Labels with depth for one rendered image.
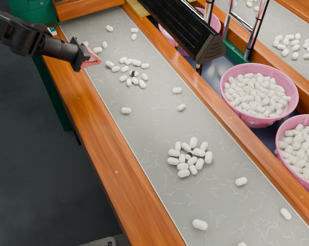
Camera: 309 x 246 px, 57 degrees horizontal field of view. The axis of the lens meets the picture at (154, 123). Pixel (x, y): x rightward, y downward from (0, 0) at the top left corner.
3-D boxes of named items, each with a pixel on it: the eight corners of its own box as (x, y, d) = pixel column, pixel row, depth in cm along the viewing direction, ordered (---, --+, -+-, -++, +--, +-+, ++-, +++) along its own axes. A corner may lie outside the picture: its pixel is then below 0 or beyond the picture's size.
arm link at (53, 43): (36, 56, 78) (43, 37, 75) (29, 45, 82) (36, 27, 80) (59, 62, 83) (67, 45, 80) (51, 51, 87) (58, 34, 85)
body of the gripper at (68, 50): (78, 37, 89) (56, 30, 84) (89, 56, 84) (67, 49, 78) (69, 54, 92) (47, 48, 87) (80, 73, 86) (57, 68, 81)
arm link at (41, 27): (10, 52, 74) (23, 23, 72) (1, 34, 81) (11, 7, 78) (52, 66, 83) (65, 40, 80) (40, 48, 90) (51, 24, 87)
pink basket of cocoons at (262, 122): (267, 149, 95) (277, 133, 87) (201, 110, 105) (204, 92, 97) (299, 103, 107) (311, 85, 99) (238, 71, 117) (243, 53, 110)
